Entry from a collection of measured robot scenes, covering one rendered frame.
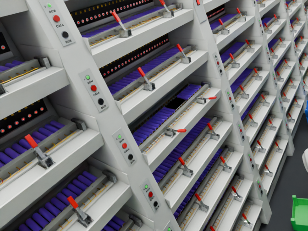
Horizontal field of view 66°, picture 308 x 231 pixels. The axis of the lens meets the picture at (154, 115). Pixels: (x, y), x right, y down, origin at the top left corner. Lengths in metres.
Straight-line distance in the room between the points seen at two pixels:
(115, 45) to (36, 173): 0.43
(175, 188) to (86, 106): 0.51
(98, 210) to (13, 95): 0.39
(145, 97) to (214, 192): 0.61
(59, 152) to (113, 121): 0.18
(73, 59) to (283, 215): 1.56
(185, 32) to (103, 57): 0.58
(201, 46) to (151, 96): 0.46
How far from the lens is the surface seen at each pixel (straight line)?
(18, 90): 0.63
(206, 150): 1.15
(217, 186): 1.25
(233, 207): 1.42
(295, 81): 2.67
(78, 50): 0.71
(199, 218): 1.14
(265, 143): 1.81
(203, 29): 1.21
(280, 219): 1.81
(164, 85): 0.91
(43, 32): 0.69
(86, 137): 0.70
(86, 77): 0.70
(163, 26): 0.99
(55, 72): 0.66
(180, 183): 1.01
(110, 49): 0.77
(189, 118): 1.02
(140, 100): 0.82
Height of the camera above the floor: 1.35
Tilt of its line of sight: 19 degrees down
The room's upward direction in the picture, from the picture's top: 25 degrees counter-clockwise
